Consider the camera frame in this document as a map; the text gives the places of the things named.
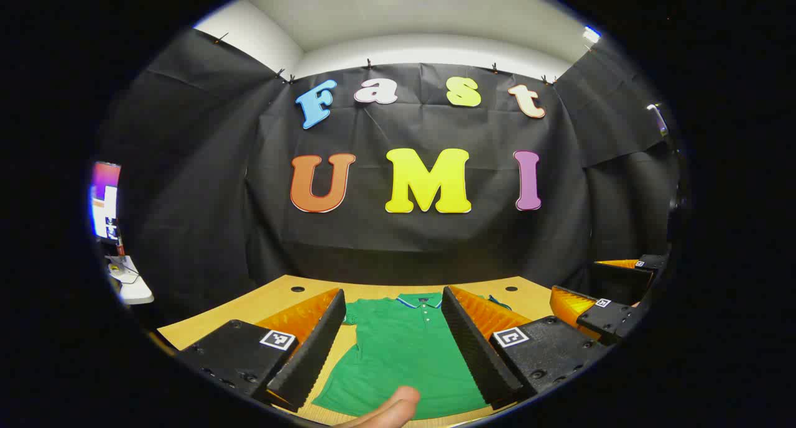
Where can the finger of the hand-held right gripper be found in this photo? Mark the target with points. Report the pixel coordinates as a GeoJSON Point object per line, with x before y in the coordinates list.
{"type": "Point", "coordinates": [622, 282]}
{"type": "Point", "coordinates": [612, 319]}

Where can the white side desk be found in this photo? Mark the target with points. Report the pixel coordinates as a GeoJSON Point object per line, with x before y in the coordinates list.
{"type": "Point", "coordinates": [132, 285]}

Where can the green T-shirt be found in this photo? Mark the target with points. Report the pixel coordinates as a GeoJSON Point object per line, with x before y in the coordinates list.
{"type": "Point", "coordinates": [404, 353]}

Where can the small ceiling light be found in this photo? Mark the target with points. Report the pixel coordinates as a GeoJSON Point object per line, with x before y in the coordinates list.
{"type": "Point", "coordinates": [591, 35]}

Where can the computer monitor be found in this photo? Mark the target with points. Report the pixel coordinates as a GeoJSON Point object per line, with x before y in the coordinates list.
{"type": "Point", "coordinates": [106, 198]}

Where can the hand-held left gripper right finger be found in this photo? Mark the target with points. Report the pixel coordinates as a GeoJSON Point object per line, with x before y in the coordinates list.
{"type": "Point", "coordinates": [472, 353]}

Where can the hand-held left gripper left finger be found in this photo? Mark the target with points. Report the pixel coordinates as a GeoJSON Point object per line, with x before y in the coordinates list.
{"type": "Point", "coordinates": [314, 353]}

